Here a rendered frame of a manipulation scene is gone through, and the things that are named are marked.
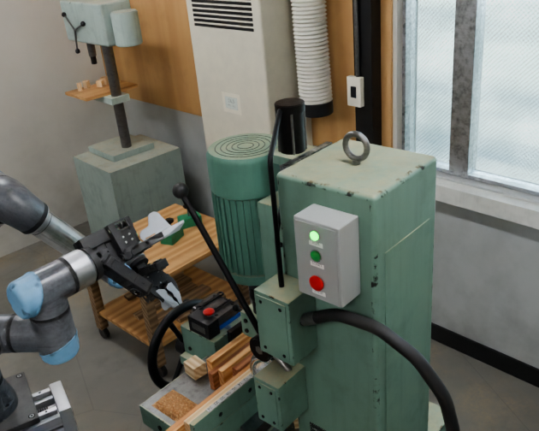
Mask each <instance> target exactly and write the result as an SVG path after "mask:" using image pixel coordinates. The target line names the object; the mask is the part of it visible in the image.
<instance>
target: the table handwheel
mask: <svg viewBox="0 0 539 431"><path fill-rule="evenodd" d="M203 300H204V299H200V298H196V299H190V300H187V301H185V302H183V303H181V304H179V305H177V306H176V307H174V308H173V309H172V310H171V311H170V312H169V313H168V314H167V315H166V316H165V317H164V318H163V319H162V320H161V322H160V323H159V325H158V326H157V329H156V331H155V333H154V334H153V336H152V338H151V343H150V345H149V350H148V355H147V367H148V371H149V375H150V377H151V379H152V381H153V382H154V384H155V385H156V386H157V387H159V388H160V389H162V388H164V387H166V386H167V385H168V384H169V383H170V382H169V381H166V380H164V378H162V376H161V375H160V373H159V371H158V367H157V354H158V349H159V346H160V344H161V341H162V339H163V336H164V335H165V333H166V331H167V330H168V328H170V329H171V330H172V331H173V333H174V334H175V336H176V337H177V338H178V339H177V341H176V342H175V349H176V351H177V352H179V353H180V354H182V353H184V352H185V347H184V342H183V338H182V334H181V332H180V331H179V330H178V328H177V327H176V326H175V325H174V323H173V321H174V320H175V319H176V318H177V317H178V316H180V315H181V314H183V313H184V312H186V311H188V310H191V309H192V308H193V306H195V305H196V304H198V303H200V302H201V301H203ZM182 366H183V364H182V363H181V358H180V359H179V362H178V364H177V367H176V370H175V374H174V376H173V379H172V381H173V380H174V379H176V378H177V377H179V376H180V373H181V369H182Z"/></svg>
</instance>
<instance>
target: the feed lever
mask: <svg viewBox="0 0 539 431"><path fill-rule="evenodd" d="M172 192H173V194H174V196H175V197H176V198H181V199H182V201H183V203H184V205H185V206H186V207H187V210H188V212H189V213H190V215H191V217H192V219H193V220H194V222H195V224H196V226H197V228H198V230H199V231H200V233H201V234H202V236H203V238H204V241H205V242H206V244H207V245H208V247H209V249H210V251H211V253H212V255H213V256H214V258H215V259H216V262H217V263H218V265H219V267H220V269H221V271H222V272H223V274H224V276H225V277H226V279H227V281H228V284H229V285H230V286H231V288H232V290H233V292H234V294H235V296H236V298H237V299H238V300H239V302H240V305H241V306H242V308H243V310H244V312H245V313H246V315H247V317H248V319H249V320H250V322H251V324H252V326H253V327H254V329H255V331H256V333H257V334H256V335H255V336H254V337H252V338H251V339H250V348H251V351H252V353H253V355H254V356H255V357H256V358H257V359H258V360H260V361H263V362H268V361H269V360H270V359H271V358H272V357H273V356H271V355H270V354H268V353H266V352H264V351H261V348H260V340H259V333H258V321H257V319H256V317H255V316H254V315H253V313H252V310H251V309H250V307H249V305H248V303H247V302H246V300H245V298H244V296H243V295H242V293H241V291H240V289H239V288H238V286H237V284H236V282H235V280H234V278H233V276H232V275H231V274H230V272H229V270H228V267H227V266H226V264H225V262H224V261H223V259H222V257H221V255H220V253H219V252H218V250H217V248H216V246H215V245H214V243H213V241H212V239H211V237H210V235H209V234H208V232H207V231H206V229H205V227H204V224H203V223H202V222H201V220H200V218H199V216H198V214H197V212H196V210H195V209H194V208H193V205H192V203H191V202H190V200H189V198H188V196H187V194H188V193H189V189H188V187H187V185H186V184H184V183H181V182H180V183H177V184H175V185H174V187H173V190H172ZM273 358H274V359H275V360H276V361H277V362H278V363H279V364H280V365H281V367H282V368H283V369H284V370H285V371H291V370H292V367H291V366H290V364H288V363H285V362H283V361H282V360H280V359H278V358H276V357H273Z"/></svg>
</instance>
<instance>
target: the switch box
mask: <svg viewBox="0 0 539 431"><path fill-rule="evenodd" d="M293 221H294V232H295V243H296V254H297V265H298V277H299V290H300V291H301V292H303V293H306V294H308V295H311V296H312V297H315V298H319V299H321V300H323V301H325V302H328V303H330V304H333V305H336V306H338V307H341V308H343V307H344V306H346V305H347V304H348V303H349V302H351V301H352V300H353V299H354V298H356V297H357V296H358V295H359V294H360V292H361V290H360V259H359V227H358V216H357V215H352V214H349V213H346V212H343V211H339V210H334V209H331V208H328V207H324V206H322V205H318V204H312V205H310V206H309V207H307V208H305V209H304V210H301V211H300V212H299V213H297V214H296V215H294V216H293ZM312 230H316V231H317V232H318V233H319V235H320V239H319V240H318V241H315V242H317V243H320V244H323V248H319V247H316V246H314V245H309V240H312V239H311V236H310V232H311V231H312ZM312 241H314V240H312ZM314 249H315V250H318V251H319V252H320V253H321V255H322V260H321V261H320V262H318V263H320V264H322V265H323V266H324V269H320V268H318V267H315V266H312V265H311V261H313V260H312V258H311V251H312V250H314ZM313 262H315V261H313ZM315 263H317V262H315ZM313 275H316V276H318V277H319V278H320V279H321V280H322V281H323V290H322V291H320V292H325V296H326V298H325V297H323V296H321V295H318V294H316V293H314V292H312V287H311V285H310V282H309V279H310V278H311V277H312V276H313Z"/></svg>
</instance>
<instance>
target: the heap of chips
mask: <svg viewBox="0 0 539 431"><path fill-rule="evenodd" d="M152 406H153V407H154V408H156V409H157V410H159V411H161V412H162V413H163V414H164V415H166V416H168V417H169V418H171V419H172V420H174V421H175V422H177V421H179V420H180V419H181V418H182V417H183V416H184V415H185V414H187V413H188V412H189V411H190V410H192V409H193V408H194V407H196V406H197V404H195V403H194V402H193V401H192V400H190V399H188V398H187V397H185V396H183V395H182V394H180V393H178V392H176V391H175V390H174V389H173V390H172V391H170V392H169V393H167V394H165V395H164V396H162V397H161V398H160V399H159V400H158V401H157V402H156V403H154V404H153V405H152Z"/></svg>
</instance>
